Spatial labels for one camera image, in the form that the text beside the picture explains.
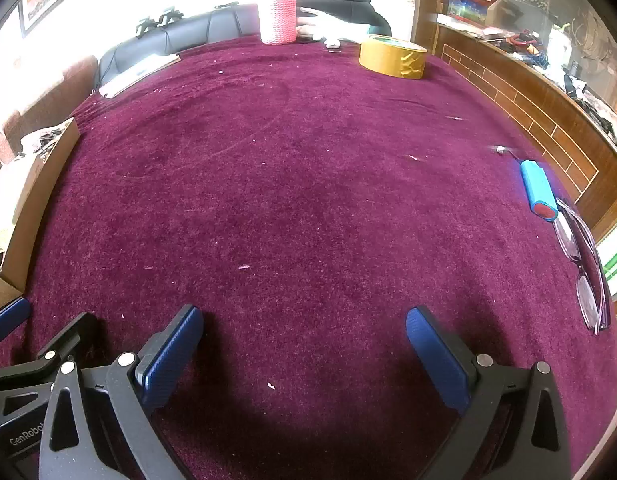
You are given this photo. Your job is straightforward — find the pink knitted sleeve bottle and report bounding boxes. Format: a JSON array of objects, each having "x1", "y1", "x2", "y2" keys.
[{"x1": 259, "y1": 0, "x2": 298, "y2": 46}]

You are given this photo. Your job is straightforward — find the purple frame eyeglasses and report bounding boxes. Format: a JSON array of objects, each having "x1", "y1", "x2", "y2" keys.
[{"x1": 553, "y1": 197, "x2": 613, "y2": 336}]

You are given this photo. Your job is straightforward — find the white notebook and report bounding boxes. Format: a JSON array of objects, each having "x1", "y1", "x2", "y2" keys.
[{"x1": 98, "y1": 54, "x2": 182, "y2": 99}]

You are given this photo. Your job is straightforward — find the brown pink armchair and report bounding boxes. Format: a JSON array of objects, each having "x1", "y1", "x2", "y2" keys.
[{"x1": 3, "y1": 55, "x2": 99, "y2": 161}]

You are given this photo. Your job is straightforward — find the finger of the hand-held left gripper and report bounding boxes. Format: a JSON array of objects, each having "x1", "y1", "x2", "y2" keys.
[
  {"x1": 0, "y1": 296, "x2": 32, "y2": 343},
  {"x1": 0, "y1": 311, "x2": 98, "y2": 386}
]

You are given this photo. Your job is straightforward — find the blue battery pack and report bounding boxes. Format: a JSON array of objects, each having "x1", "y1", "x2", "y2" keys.
[{"x1": 491, "y1": 145, "x2": 559, "y2": 222}]

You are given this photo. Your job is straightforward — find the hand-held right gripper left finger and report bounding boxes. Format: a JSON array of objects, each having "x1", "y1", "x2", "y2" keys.
[{"x1": 38, "y1": 304, "x2": 205, "y2": 480}]

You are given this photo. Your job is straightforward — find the black leather sofa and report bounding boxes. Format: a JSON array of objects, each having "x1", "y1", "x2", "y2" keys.
[{"x1": 97, "y1": 0, "x2": 394, "y2": 96}]

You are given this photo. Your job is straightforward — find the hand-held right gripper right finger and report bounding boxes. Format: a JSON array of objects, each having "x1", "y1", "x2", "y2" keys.
[{"x1": 406, "y1": 306, "x2": 572, "y2": 480}]

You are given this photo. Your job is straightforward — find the colourful cardboard box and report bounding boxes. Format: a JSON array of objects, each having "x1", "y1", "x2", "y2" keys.
[{"x1": 441, "y1": 0, "x2": 501, "y2": 26}]

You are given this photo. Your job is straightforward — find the brown packing tape roll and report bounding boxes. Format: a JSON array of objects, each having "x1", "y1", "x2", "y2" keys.
[{"x1": 359, "y1": 35, "x2": 428, "y2": 81}]

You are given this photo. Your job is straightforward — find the wooden cabinet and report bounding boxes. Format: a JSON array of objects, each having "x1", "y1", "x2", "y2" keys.
[{"x1": 413, "y1": 0, "x2": 617, "y2": 241}]

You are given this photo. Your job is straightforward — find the maroon table cloth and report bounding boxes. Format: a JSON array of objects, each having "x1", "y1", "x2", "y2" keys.
[{"x1": 0, "y1": 40, "x2": 617, "y2": 480}]

